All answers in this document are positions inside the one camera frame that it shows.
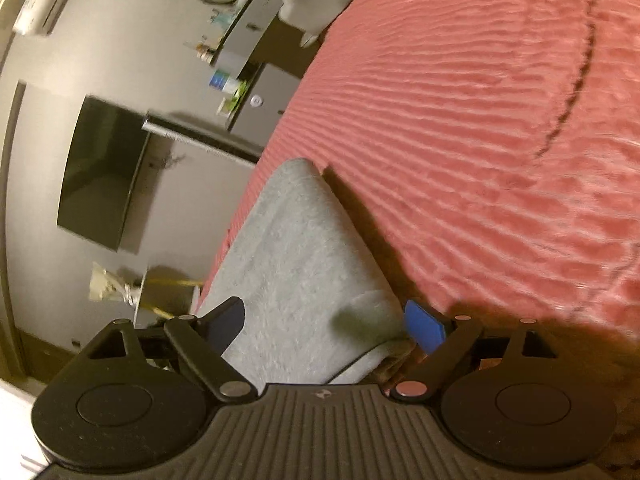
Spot red ribbed blanket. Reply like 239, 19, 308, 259
192, 0, 640, 441

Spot grey vanity desk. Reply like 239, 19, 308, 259
209, 0, 302, 67

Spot green packet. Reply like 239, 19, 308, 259
219, 86, 249, 117

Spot white upholstered chair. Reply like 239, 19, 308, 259
276, 0, 364, 49

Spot door frame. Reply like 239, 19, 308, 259
142, 111, 264, 165

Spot yellow side table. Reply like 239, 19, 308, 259
134, 269, 207, 322

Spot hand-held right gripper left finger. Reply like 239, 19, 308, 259
75, 296, 253, 404

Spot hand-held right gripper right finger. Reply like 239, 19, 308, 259
390, 300, 567, 403

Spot wrapped flower bouquet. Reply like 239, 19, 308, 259
88, 261, 144, 309

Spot black wall television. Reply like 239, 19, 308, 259
56, 95, 152, 253

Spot grey pants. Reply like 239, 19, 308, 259
197, 158, 417, 386

